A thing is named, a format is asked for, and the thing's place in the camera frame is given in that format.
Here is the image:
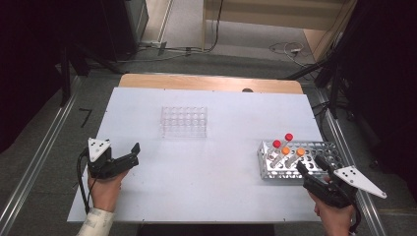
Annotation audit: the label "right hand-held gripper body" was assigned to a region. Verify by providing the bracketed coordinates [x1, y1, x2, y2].
[303, 165, 387, 209]

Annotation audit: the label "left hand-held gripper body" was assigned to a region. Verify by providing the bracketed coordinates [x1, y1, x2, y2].
[86, 138, 121, 180]

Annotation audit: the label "perforated metal tube rack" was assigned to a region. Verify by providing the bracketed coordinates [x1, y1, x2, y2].
[257, 140, 347, 181]

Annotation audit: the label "orange-capped test tube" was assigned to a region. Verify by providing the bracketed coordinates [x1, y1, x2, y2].
[285, 147, 306, 169]
[271, 147, 291, 168]

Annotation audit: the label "red-capped test tube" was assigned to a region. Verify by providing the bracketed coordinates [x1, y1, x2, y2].
[268, 139, 282, 162]
[280, 132, 294, 149]

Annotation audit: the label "clear plastic tube rack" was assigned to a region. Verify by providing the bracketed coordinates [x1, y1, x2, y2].
[159, 105, 209, 139]

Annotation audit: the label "person's right hand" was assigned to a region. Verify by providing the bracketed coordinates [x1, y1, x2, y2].
[309, 191, 357, 236]

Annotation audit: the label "person's left hand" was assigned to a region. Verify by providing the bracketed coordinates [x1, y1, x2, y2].
[87, 169, 130, 213]

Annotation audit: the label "black tripod stand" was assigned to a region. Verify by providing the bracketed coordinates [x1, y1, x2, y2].
[284, 54, 349, 120]
[58, 41, 126, 108]

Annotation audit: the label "white table board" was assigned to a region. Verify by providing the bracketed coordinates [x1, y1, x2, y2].
[67, 87, 353, 224]

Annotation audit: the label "wooden table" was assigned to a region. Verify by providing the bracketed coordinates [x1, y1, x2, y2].
[117, 73, 304, 95]

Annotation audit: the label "dark curtain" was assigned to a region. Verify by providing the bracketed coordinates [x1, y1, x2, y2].
[0, 0, 109, 155]
[338, 0, 417, 191]

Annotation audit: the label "dark cabinet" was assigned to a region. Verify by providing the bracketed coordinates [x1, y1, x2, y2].
[97, 0, 149, 62]

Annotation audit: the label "beige wooden furniture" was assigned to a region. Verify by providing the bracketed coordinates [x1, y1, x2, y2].
[202, 0, 358, 62]

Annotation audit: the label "left hand-held gripper black cable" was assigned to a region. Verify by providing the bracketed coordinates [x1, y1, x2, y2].
[76, 147, 96, 214]

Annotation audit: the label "hand-held gripper black cable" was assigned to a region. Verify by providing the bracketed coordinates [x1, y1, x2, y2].
[76, 147, 96, 214]
[348, 196, 362, 235]

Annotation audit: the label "right hand-held gripper black cable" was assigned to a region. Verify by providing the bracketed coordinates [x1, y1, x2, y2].
[348, 196, 362, 235]

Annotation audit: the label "aluminium floor rail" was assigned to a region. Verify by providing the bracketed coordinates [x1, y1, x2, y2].
[313, 88, 389, 236]
[0, 76, 84, 232]

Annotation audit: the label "grey floor cables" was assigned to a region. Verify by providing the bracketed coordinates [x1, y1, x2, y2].
[117, 40, 205, 64]

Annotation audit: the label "white floor cable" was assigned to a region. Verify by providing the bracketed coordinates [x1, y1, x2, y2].
[268, 41, 317, 69]

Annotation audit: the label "black hanging cable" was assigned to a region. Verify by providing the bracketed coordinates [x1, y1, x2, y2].
[201, 0, 225, 53]

